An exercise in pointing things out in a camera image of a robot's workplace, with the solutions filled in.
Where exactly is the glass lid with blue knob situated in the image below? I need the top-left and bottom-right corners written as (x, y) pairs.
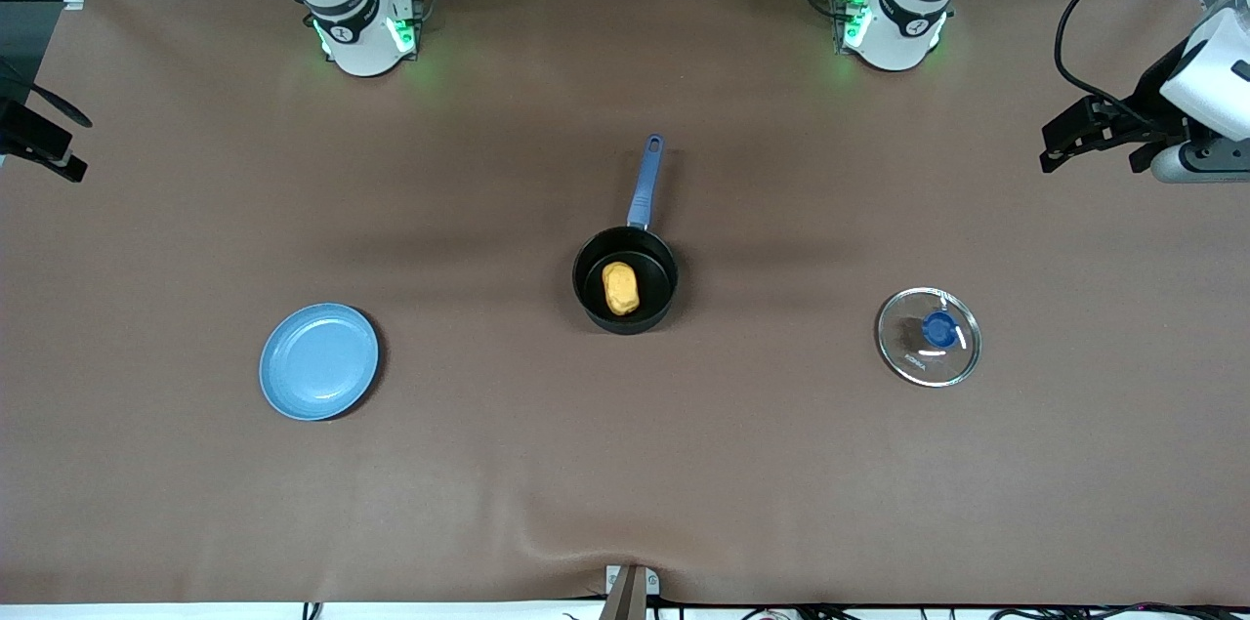
top-left (876, 287), bottom-right (982, 389)

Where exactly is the yellow potato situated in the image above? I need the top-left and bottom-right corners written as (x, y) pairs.
top-left (601, 260), bottom-right (642, 317)

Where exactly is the blue plate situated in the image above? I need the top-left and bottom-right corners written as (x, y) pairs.
top-left (259, 303), bottom-right (380, 422)

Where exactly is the brown table mat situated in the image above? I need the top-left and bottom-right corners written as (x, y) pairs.
top-left (0, 0), bottom-right (1250, 607)

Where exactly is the grey metal table clamp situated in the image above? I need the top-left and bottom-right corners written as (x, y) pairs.
top-left (598, 563), bottom-right (661, 620)

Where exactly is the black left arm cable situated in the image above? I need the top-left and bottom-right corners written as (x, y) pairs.
top-left (1055, 0), bottom-right (1233, 113)

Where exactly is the black pot with blue handle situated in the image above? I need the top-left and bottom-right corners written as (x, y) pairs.
top-left (571, 134), bottom-right (681, 336)

